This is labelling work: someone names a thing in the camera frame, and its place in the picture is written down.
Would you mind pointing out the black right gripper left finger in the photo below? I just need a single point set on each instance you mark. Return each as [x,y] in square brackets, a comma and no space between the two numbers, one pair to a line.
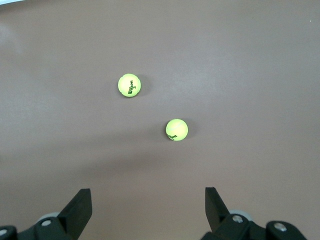
[75,215]

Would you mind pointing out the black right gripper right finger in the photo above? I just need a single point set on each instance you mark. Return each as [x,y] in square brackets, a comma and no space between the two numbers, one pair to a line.
[217,215]

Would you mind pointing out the yellow tennis ball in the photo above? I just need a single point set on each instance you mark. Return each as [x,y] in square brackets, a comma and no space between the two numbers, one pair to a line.
[129,85]
[176,130]

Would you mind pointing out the brown table mat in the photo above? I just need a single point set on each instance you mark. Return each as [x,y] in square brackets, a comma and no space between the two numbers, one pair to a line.
[237,100]

